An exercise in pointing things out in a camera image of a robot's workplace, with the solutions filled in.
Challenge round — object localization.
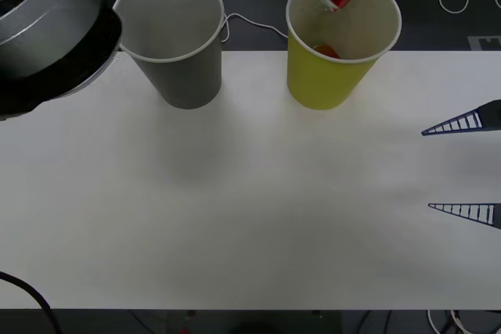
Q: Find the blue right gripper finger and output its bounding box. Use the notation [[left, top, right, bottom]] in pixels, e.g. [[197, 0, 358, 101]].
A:
[[427, 203, 501, 230], [421, 99, 501, 137]]

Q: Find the orange can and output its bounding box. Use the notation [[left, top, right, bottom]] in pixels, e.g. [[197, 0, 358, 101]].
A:
[[312, 44, 341, 59]]

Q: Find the yellow-green plastic waste bin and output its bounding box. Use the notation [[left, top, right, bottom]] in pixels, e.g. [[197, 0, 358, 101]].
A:
[[285, 0, 403, 111]]

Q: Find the grey plastic waste bin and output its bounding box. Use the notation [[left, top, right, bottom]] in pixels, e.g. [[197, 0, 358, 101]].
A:
[[112, 0, 226, 110]]

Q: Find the black cable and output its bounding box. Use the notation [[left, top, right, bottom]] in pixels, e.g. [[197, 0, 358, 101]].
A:
[[0, 271, 64, 334]]

